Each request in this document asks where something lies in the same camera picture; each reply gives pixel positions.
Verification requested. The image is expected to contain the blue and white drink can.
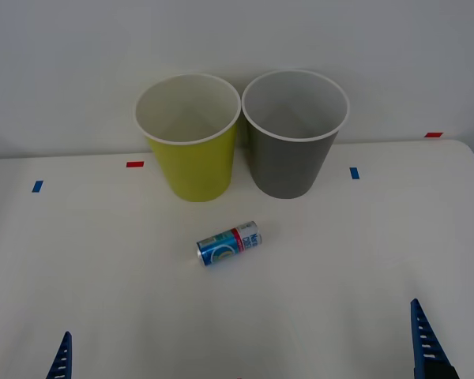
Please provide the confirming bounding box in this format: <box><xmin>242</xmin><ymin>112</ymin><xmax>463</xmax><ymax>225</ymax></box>
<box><xmin>196</xmin><ymin>220</ymin><xmax>265</xmax><ymax>271</ymax></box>

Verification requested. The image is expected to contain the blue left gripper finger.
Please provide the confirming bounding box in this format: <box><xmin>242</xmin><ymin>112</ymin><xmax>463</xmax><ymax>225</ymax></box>
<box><xmin>44</xmin><ymin>330</ymin><xmax>73</xmax><ymax>379</ymax></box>

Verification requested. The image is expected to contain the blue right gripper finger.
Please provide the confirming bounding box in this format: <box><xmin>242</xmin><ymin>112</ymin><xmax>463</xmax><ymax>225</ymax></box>
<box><xmin>409</xmin><ymin>298</ymin><xmax>457</xmax><ymax>379</ymax></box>

